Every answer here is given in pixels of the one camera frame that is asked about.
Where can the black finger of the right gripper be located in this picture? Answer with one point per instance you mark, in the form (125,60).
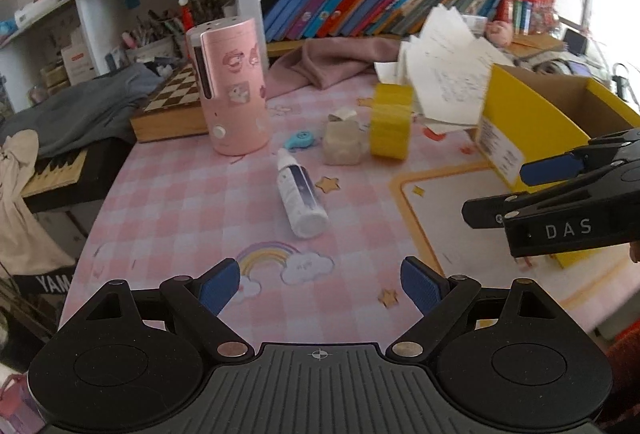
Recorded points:
(489,212)

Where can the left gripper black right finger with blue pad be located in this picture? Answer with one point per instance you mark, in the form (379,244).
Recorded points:
(442,303)

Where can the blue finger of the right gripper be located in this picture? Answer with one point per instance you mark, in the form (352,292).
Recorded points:
(562,167)

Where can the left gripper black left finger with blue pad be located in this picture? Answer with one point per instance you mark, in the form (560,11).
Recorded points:
(196,304)

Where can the yellow tape roll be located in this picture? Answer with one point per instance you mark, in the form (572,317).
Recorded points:
(391,119)

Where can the yellow cardboard box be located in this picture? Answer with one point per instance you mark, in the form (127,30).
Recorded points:
(528,117)

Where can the pink checked tablecloth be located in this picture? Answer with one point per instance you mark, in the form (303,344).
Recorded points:
(177,208)

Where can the white spray bottle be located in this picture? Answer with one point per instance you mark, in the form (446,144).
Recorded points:
(306,215)

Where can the stack of white papers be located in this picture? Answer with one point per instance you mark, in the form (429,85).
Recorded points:
(448,68)

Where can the pink pig plush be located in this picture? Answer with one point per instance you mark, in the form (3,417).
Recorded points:
(499,33)

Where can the small white charger plug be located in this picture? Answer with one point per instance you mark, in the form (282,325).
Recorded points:
(341,142)

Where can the black keyboard piano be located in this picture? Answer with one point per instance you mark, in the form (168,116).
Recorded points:
(66,192)

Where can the cream white jacket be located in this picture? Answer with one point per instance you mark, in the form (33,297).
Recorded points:
(26,248)

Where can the wooden chess board box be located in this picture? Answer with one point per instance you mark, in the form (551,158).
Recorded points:
(174,110)

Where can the grey clothing pile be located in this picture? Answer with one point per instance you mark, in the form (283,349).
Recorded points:
(89,112)

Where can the pink cloth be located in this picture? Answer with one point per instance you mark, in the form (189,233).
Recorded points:
(324,62)

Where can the pink cylindrical humidifier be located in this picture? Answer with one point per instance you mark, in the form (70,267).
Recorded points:
(226,60)

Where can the pen holder with pens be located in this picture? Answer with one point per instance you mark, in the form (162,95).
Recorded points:
(162,35)

